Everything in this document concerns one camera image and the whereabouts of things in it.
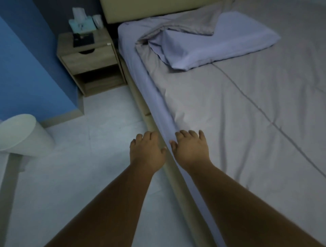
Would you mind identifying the person's left hand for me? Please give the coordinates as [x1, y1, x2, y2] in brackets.
[130, 131, 167, 172]

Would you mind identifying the teal tissue box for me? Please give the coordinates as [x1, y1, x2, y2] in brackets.
[68, 7, 96, 34]

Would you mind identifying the beige bed frame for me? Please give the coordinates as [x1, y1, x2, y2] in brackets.
[119, 58, 217, 247]

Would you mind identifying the white round waste bin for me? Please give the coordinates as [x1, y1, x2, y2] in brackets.
[0, 114, 56, 157]

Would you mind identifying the black flat case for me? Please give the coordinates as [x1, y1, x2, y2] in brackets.
[73, 32, 95, 48]

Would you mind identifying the person's right hand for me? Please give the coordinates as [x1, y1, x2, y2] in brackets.
[170, 130, 211, 172]

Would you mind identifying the lavender sheeted mattress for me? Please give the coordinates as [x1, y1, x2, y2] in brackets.
[117, 13, 228, 247]

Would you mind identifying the grey blanket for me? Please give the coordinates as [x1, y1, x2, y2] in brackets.
[135, 0, 326, 247]

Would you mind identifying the wooden nightstand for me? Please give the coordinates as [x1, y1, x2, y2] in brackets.
[56, 26, 127, 97]

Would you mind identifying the person's right forearm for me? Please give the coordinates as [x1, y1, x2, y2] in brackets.
[187, 162, 324, 247]

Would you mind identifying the white cup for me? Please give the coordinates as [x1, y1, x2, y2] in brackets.
[92, 14, 104, 29]

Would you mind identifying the lavender pillow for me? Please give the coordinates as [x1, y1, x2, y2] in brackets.
[149, 11, 282, 71]

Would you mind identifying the person's left forearm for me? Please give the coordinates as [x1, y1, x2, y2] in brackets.
[45, 163, 160, 247]

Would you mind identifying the beige padded headboard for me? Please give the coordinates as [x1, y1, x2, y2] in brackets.
[99, 0, 235, 25]

